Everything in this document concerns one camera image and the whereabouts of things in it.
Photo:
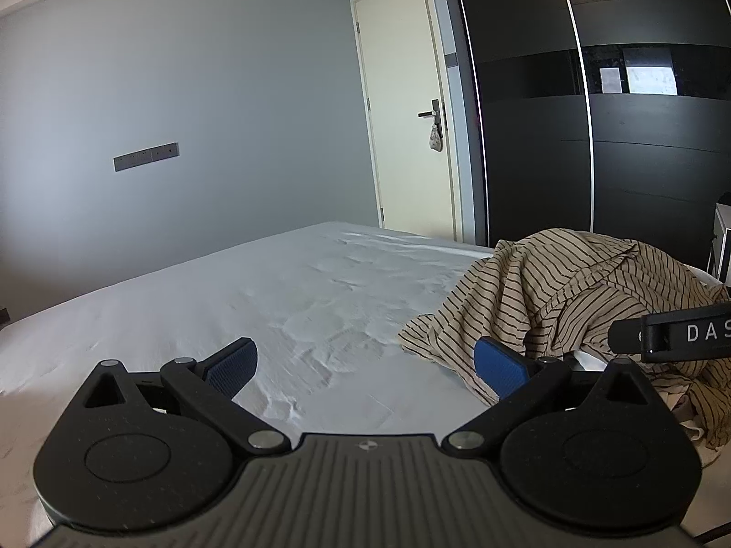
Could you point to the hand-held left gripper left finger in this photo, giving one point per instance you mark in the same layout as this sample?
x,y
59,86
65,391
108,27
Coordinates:
x,y
228,368

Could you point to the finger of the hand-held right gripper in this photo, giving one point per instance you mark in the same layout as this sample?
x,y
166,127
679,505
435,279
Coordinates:
x,y
628,335

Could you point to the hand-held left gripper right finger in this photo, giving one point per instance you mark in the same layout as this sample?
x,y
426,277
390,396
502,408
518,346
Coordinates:
x,y
502,368

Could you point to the beige striped pants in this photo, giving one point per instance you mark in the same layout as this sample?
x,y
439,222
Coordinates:
x,y
542,285

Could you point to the bed with white sheet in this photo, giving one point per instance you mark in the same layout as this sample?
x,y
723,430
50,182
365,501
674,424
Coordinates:
x,y
228,297

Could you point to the black sliding wardrobe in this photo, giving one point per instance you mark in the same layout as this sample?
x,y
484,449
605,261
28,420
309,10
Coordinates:
x,y
531,154

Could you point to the small hanging pouch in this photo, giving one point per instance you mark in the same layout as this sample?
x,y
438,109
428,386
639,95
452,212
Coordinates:
x,y
435,140

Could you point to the cream door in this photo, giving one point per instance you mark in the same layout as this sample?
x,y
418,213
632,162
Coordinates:
x,y
400,68

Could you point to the grey wall switch panel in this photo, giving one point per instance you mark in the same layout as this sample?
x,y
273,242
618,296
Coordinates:
x,y
145,156

